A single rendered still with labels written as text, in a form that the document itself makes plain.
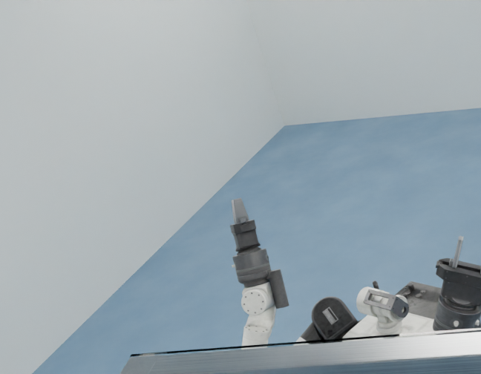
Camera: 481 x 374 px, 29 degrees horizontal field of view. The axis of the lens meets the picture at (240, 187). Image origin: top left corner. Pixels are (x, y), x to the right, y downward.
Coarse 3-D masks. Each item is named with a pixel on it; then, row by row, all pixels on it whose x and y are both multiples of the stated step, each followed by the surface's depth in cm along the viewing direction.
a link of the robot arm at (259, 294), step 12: (240, 276) 233; (252, 276) 232; (264, 276) 232; (276, 276) 233; (252, 288) 233; (264, 288) 232; (276, 288) 233; (252, 300) 230; (264, 300) 229; (276, 300) 233; (252, 312) 230
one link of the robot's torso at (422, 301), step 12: (408, 288) 241; (420, 288) 240; (432, 288) 238; (408, 300) 236; (420, 300) 234; (432, 300) 233; (408, 312) 231; (420, 312) 229; (432, 312) 228; (360, 324) 232; (372, 324) 231; (408, 324) 226; (420, 324) 224; (432, 324) 223; (480, 324) 233; (348, 336) 230; (360, 336) 228
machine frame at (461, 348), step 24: (432, 336) 139; (456, 336) 137; (480, 336) 135; (144, 360) 157; (168, 360) 155; (192, 360) 153; (216, 360) 151; (240, 360) 149; (264, 360) 146; (288, 360) 144; (312, 360) 143; (336, 360) 141; (360, 360) 139; (384, 360) 137; (408, 360) 135; (432, 360) 134; (456, 360) 133; (480, 360) 132
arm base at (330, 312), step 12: (324, 300) 242; (336, 300) 241; (312, 312) 242; (324, 312) 240; (336, 312) 239; (348, 312) 238; (324, 324) 239; (336, 324) 237; (348, 324) 236; (324, 336) 237; (336, 336) 236
